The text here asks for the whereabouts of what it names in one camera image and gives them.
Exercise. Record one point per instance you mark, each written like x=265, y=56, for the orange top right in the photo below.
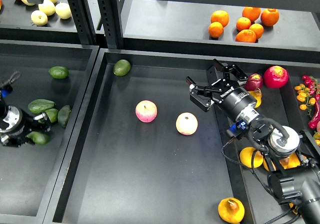
x=269, y=17

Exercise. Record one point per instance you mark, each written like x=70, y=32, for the orange bottom front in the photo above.
x=247, y=36

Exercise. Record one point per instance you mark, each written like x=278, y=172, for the red chili pepper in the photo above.
x=316, y=117

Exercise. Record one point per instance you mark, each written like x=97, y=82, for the orange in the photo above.
x=247, y=36
x=215, y=29
x=220, y=16
x=269, y=17
x=251, y=13

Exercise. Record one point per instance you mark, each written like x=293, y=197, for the orange top centre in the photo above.
x=251, y=13

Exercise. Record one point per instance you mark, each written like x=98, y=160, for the pale yellow pear middle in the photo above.
x=47, y=7

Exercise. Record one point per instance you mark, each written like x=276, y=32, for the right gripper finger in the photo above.
x=231, y=74
x=203, y=90

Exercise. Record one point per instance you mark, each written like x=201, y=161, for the black shelf upright posts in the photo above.
x=98, y=22

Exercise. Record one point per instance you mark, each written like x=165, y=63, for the dark red apple right tray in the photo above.
x=254, y=82

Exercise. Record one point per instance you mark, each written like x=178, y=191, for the orange top left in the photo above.
x=220, y=16

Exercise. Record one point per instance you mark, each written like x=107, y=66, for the black tray divider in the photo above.
x=229, y=178

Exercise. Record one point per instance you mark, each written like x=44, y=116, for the orange tomatoes at right edge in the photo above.
x=316, y=137

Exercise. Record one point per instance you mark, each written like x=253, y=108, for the pale pink apple right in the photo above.
x=186, y=123

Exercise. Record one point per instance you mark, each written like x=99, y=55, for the green avocado at tray corner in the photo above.
x=121, y=67

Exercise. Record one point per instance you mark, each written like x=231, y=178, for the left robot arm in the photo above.
x=6, y=89

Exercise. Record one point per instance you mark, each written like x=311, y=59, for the orange small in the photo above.
x=243, y=23
x=258, y=30

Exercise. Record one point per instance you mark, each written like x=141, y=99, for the pale yellow pear partly hidden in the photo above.
x=27, y=3

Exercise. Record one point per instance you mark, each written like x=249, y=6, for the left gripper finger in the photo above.
x=13, y=140
x=42, y=118

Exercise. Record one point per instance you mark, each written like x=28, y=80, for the dark avocado beside cluster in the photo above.
x=64, y=115

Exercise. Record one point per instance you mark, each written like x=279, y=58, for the black tray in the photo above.
x=128, y=171
x=30, y=173

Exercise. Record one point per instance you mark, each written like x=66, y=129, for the orange centre small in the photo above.
x=243, y=23

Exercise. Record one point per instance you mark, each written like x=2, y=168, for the pale yellow pear right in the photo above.
x=63, y=10

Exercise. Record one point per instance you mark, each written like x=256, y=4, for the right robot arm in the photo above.
x=299, y=185

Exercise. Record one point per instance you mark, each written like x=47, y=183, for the pale yellow pear front left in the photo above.
x=39, y=18

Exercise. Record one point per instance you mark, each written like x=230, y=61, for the orange cherry tomato bunch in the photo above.
x=305, y=96

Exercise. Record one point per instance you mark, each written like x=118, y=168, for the green avocado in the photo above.
x=52, y=114
x=38, y=138
x=59, y=72
x=39, y=105
x=121, y=67

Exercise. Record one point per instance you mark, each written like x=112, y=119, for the pink apple left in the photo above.
x=146, y=111

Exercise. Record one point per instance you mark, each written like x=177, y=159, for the black centre tray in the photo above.
x=128, y=171

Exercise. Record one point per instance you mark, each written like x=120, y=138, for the red cherry tomato bunch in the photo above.
x=312, y=87

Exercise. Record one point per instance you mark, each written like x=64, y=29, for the orange lower left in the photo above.
x=215, y=29

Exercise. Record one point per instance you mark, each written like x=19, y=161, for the orange right small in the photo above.
x=258, y=30

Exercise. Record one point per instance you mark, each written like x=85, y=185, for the black left tray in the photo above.
x=30, y=173

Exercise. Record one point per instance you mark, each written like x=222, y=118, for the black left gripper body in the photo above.
x=15, y=121

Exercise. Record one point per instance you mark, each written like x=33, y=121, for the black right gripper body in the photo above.
x=237, y=103

